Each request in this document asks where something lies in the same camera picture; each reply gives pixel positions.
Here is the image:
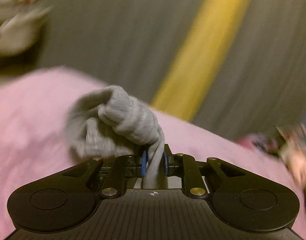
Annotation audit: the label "grey drawstring sweat pants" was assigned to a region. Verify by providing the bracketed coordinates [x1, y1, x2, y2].
[65, 85, 169, 189]

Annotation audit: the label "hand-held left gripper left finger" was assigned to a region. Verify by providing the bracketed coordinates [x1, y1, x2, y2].
[60, 150, 148, 198]

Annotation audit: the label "yellow curtain strip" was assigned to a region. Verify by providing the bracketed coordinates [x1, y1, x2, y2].
[151, 0, 258, 122]

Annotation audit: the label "grey curtain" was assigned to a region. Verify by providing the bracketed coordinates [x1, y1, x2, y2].
[39, 0, 219, 105]
[191, 0, 306, 142]

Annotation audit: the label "pink bed sheet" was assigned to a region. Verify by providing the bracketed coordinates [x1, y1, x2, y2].
[0, 66, 306, 240]

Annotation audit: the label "pink plush toy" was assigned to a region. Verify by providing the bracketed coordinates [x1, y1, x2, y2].
[275, 123, 306, 207]

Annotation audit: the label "dark small items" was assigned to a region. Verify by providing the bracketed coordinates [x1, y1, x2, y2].
[236, 132, 280, 156]

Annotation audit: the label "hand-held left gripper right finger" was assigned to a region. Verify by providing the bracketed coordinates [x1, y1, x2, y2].
[163, 144, 246, 197]

